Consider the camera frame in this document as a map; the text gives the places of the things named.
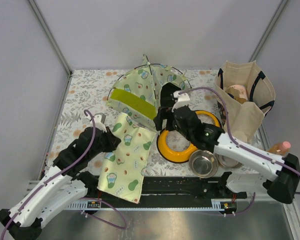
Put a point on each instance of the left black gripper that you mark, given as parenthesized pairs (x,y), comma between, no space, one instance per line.
(114,141)

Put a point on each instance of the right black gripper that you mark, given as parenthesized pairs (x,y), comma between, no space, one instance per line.
(163,113)

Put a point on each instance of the green avocado pet tent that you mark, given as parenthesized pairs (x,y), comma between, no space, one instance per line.
(142,90)

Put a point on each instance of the avocado print cushion mat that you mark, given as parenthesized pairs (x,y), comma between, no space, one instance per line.
(122,172)

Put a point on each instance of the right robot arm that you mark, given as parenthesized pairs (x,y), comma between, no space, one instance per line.
(281,173)

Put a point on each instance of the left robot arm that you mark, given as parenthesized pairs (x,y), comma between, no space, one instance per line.
(64,183)

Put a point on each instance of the steel pet bowl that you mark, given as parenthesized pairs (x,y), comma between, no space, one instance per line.
(203,164)
(228,162)

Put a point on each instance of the floral table mat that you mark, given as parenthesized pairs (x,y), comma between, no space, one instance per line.
(89,90)

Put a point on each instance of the yellow double bowl stand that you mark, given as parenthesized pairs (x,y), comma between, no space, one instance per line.
(173,149)

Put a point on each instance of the beige canvas tote bag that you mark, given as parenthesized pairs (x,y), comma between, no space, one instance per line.
(244,119)

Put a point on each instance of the pink cap plastic bottle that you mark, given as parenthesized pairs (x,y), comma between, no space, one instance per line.
(281,148)

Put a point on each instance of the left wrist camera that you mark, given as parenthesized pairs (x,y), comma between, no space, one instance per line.
(99,120)

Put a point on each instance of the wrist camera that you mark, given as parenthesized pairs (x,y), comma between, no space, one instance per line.
(181,100)
(99,120)

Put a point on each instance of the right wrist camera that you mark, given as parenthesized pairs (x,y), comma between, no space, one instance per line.
(181,100)

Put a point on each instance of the white slotted cable duct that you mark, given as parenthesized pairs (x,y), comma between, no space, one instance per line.
(84,205)

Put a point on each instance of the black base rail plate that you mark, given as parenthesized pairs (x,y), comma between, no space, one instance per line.
(159,193)

